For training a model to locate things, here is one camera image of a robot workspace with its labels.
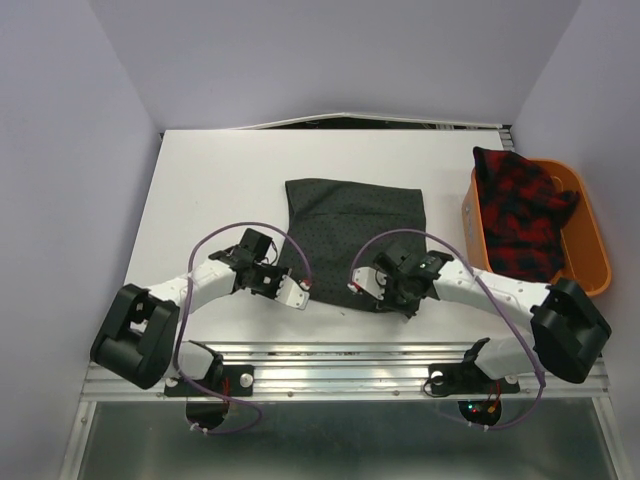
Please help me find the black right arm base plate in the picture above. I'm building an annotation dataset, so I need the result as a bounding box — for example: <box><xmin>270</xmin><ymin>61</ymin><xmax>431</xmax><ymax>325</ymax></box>
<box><xmin>422</xmin><ymin>363</ymin><xmax>520</xmax><ymax>398</ymax></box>

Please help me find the orange plastic bin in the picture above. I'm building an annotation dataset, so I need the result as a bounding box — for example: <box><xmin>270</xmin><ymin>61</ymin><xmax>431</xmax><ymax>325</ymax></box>
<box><xmin>461</xmin><ymin>158</ymin><xmax>612</xmax><ymax>298</ymax></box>

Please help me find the dark grey dotted skirt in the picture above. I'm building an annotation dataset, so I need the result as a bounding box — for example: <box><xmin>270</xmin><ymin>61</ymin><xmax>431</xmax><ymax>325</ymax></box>
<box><xmin>285</xmin><ymin>178</ymin><xmax>426</xmax><ymax>312</ymax></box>

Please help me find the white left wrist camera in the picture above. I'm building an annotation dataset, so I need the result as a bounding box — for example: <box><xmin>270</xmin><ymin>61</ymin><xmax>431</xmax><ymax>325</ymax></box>
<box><xmin>275</xmin><ymin>275</ymin><xmax>311</xmax><ymax>310</ymax></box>

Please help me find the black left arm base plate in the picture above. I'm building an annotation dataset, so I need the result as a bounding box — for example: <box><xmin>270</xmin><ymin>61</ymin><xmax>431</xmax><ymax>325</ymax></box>
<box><xmin>164</xmin><ymin>364</ymin><xmax>255</xmax><ymax>398</ymax></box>

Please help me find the red black plaid skirt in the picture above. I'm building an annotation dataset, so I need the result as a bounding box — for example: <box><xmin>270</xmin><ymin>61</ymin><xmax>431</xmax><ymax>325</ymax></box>
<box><xmin>473</xmin><ymin>147</ymin><xmax>581</xmax><ymax>283</ymax></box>

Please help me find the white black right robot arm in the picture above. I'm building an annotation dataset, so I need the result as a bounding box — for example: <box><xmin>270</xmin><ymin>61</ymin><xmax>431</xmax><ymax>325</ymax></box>
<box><xmin>373</xmin><ymin>244</ymin><xmax>612</xmax><ymax>390</ymax></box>

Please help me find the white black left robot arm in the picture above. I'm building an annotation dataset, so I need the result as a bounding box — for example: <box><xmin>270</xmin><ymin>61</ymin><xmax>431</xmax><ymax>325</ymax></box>
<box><xmin>90</xmin><ymin>229</ymin><xmax>309</xmax><ymax>394</ymax></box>

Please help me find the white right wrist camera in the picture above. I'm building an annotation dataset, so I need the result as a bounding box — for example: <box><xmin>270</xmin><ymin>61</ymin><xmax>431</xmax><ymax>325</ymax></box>
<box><xmin>347</xmin><ymin>267</ymin><xmax>387</xmax><ymax>300</ymax></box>

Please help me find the aluminium extrusion frame rail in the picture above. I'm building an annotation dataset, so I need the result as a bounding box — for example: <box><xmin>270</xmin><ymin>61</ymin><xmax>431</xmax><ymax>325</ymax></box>
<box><xmin>81</xmin><ymin>342</ymin><xmax>610</xmax><ymax>403</ymax></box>

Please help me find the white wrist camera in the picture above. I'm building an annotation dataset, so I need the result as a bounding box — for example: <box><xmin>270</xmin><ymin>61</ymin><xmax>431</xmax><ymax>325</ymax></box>
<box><xmin>275</xmin><ymin>275</ymin><xmax>311</xmax><ymax>310</ymax></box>
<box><xmin>347</xmin><ymin>267</ymin><xmax>387</xmax><ymax>300</ymax></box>

